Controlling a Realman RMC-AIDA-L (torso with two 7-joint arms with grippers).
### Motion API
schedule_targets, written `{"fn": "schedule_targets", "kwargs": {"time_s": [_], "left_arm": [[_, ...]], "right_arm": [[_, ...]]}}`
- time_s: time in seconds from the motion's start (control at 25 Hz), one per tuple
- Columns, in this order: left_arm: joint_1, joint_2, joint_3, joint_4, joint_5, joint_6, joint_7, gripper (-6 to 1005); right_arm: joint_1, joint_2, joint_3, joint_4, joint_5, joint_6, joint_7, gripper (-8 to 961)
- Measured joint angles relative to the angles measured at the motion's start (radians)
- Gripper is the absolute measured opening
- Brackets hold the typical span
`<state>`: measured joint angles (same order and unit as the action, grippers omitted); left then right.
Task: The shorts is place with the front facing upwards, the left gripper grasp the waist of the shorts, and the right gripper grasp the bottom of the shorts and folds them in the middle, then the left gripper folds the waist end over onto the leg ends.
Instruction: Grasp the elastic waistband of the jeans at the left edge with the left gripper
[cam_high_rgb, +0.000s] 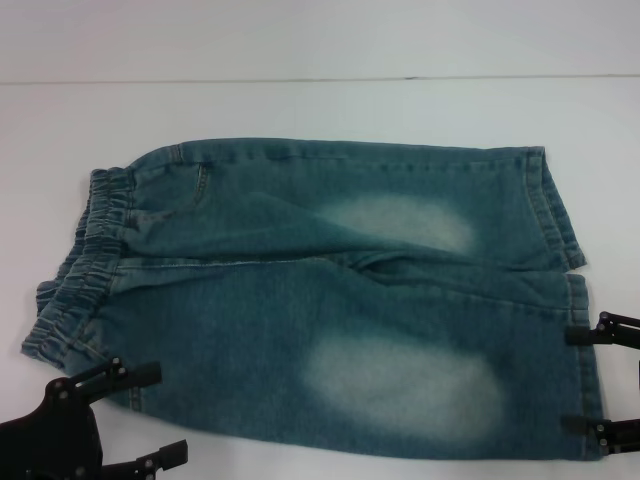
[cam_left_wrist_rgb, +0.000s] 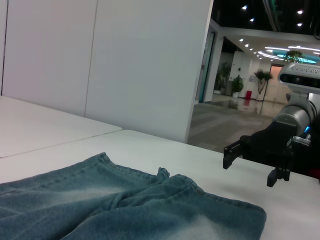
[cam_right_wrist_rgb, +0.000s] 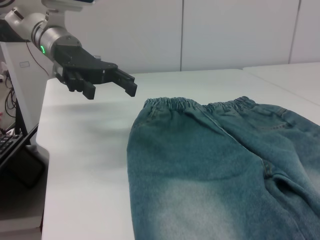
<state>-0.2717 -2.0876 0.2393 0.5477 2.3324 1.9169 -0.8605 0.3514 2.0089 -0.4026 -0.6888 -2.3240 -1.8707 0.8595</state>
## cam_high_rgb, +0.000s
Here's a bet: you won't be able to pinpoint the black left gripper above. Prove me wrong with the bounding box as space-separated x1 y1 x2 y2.
0 356 190 480

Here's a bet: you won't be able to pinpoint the blue denim jeans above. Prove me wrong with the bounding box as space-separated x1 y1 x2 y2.
19 140 604 469

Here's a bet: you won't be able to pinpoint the white partition screen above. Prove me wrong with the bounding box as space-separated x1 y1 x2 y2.
0 0 640 84

